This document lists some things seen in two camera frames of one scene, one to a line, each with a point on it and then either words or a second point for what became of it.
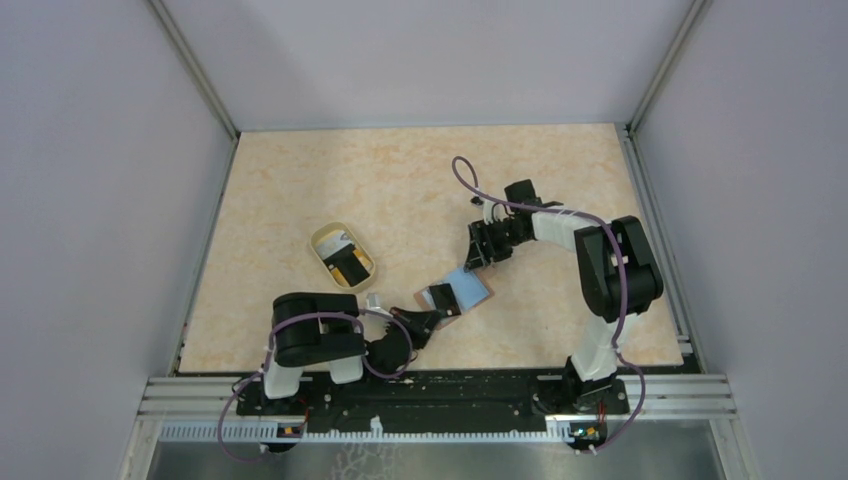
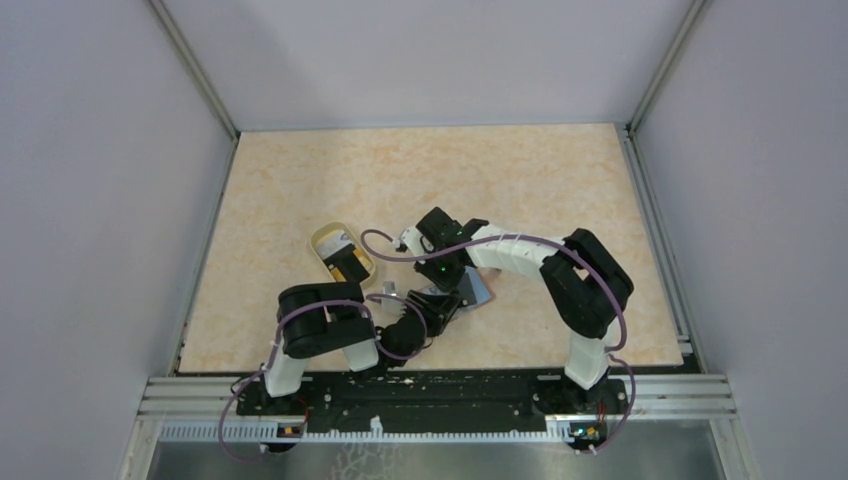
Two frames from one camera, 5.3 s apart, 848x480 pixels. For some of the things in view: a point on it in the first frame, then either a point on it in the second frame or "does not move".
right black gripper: x=480 y=255 → x=450 y=282
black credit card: x=349 y=263 does not move
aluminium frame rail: x=648 y=395 does not move
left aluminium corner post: x=196 y=71 does not move
